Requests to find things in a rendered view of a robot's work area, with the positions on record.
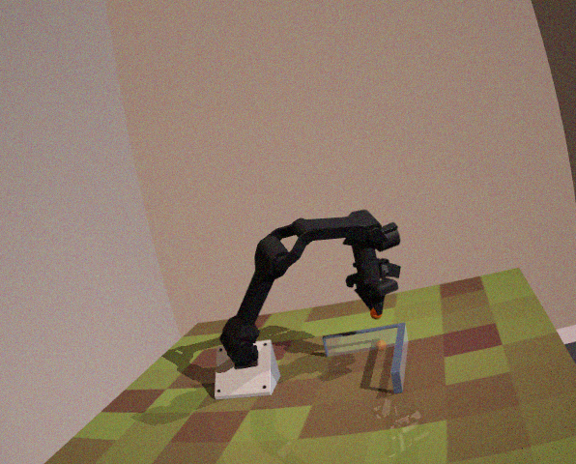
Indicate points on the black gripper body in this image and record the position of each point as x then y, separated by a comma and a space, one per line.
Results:
368, 275

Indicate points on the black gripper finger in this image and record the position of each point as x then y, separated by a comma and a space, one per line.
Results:
362, 293
377, 302

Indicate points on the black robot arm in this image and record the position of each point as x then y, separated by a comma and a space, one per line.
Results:
363, 233

